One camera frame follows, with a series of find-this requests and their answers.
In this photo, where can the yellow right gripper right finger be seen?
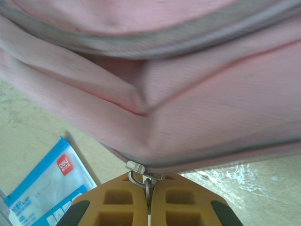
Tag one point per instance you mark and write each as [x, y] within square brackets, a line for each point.
[160, 207]

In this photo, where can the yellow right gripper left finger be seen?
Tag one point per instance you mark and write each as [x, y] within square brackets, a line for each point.
[138, 207]

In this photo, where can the blue white ruler set package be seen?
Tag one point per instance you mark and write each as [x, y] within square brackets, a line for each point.
[47, 183]

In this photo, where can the pink student backpack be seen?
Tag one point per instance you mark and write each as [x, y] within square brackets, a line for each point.
[164, 94]

